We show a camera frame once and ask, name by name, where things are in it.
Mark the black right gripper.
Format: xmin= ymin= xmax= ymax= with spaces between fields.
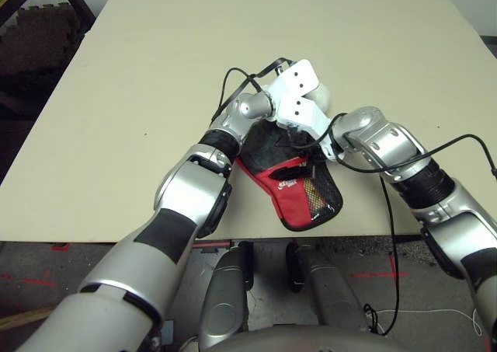
xmin=272 ymin=124 xmax=325 ymax=179

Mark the black red paddle case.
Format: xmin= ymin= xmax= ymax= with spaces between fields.
xmin=235 ymin=120 xmax=345 ymax=232

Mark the grey plush toy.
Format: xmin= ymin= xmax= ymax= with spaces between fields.
xmin=305 ymin=82 xmax=333 ymax=114

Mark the grey robot right leg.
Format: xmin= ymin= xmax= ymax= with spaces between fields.
xmin=286 ymin=242 xmax=370 ymax=332

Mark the grey robot leg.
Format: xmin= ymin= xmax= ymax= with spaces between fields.
xmin=197 ymin=241 xmax=255 ymax=349
xmin=286 ymin=242 xmax=370 ymax=332

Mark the red tape cross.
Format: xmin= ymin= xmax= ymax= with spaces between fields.
xmin=351 ymin=256 xmax=408 ymax=281

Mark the grey robot left leg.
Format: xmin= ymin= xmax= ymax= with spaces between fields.
xmin=197 ymin=241 xmax=255 ymax=349

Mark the red tape strip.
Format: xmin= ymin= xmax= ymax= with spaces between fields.
xmin=0 ymin=272 xmax=59 ymax=288

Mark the wooden plank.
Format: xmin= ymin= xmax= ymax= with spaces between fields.
xmin=0 ymin=307 xmax=59 ymax=330

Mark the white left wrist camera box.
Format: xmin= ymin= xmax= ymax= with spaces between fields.
xmin=268 ymin=59 xmax=321 ymax=105

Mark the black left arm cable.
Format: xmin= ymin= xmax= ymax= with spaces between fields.
xmin=211 ymin=58 xmax=294 ymax=124

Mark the white floor cable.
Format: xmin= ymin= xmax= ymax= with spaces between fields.
xmin=364 ymin=308 xmax=485 ymax=337

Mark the black metal frame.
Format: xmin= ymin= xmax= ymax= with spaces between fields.
xmin=0 ymin=0 xmax=98 ymax=30

